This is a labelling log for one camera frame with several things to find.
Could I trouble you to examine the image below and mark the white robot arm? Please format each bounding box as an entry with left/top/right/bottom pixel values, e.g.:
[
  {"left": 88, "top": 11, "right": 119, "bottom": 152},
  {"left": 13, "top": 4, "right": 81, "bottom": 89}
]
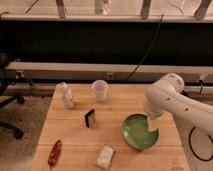
[{"left": 143, "top": 73, "right": 213, "bottom": 136}]

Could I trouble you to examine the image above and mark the black standing eraser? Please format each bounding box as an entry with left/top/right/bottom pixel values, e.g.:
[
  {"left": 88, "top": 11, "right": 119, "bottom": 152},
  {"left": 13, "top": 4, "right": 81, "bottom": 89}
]
[{"left": 84, "top": 109, "right": 95, "bottom": 128}]

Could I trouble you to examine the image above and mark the green ceramic bowl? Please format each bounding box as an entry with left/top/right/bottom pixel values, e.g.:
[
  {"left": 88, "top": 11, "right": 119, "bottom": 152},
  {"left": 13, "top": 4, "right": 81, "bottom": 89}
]
[{"left": 122, "top": 113, "right": 159, "bottom": 150}]

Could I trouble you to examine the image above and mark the clear plastic cup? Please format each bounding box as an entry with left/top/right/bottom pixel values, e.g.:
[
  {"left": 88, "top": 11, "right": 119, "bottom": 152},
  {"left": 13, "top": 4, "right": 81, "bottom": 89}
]
[{"left": 92, "top": 80, "right": 108, "bottom": 102}]

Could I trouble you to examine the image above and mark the small white bottle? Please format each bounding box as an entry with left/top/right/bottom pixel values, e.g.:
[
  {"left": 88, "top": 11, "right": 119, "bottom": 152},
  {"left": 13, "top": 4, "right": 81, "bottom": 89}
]
[{"left": 60, "top": 82, "right": 74, "bottom": 109}]

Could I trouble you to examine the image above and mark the red chip bag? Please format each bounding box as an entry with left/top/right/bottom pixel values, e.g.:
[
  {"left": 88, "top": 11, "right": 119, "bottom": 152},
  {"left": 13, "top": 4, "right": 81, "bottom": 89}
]
[{"left": 48, "top": 140, "right": 62, "bottom": 167}]

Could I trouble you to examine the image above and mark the black office chair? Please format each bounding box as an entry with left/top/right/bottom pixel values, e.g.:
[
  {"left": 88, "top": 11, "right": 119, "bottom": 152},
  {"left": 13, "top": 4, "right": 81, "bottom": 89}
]
[{"left": 0, "top": 53, "right": 25, "bottom": 139}]

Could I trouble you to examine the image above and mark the black cable on floor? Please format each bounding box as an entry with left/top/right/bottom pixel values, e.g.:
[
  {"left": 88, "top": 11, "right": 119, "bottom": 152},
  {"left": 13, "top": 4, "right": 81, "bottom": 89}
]
[{"left": 188, "top": 126, "right": 213, "bottom": 163}]

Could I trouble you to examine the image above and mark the black hanging cable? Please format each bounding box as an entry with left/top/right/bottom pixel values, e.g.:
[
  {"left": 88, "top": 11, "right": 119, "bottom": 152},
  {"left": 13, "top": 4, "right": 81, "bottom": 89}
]
[{"left": 121, "top": 13, "right": 165, "bottom": 82}]

